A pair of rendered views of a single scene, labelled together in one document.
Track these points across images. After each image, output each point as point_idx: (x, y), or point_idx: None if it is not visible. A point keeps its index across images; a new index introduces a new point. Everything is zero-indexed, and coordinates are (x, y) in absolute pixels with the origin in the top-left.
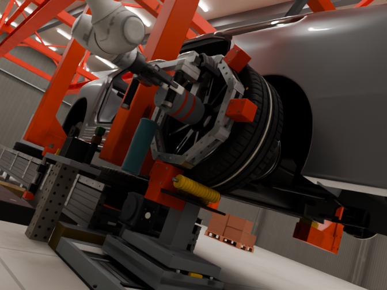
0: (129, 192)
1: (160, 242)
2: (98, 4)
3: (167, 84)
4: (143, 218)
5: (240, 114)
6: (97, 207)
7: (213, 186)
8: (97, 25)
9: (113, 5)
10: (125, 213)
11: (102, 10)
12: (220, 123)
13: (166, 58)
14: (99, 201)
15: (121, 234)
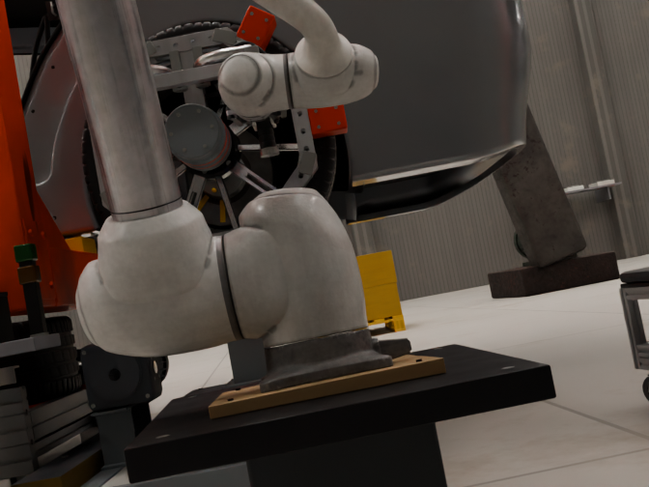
0: (82, 350)
1: (256, 381)
2: (338, 47)
3: (275, 119)
4: (155, 375)
5: (345, 128)
6: (26, 419)
7: None
8: (334, 78)
9: (346, 42)
10: (115, 388)
11: (342, 55)
12: (312, 151)
13: (2, 38)
14: (23, 406)
15: (109, 434)
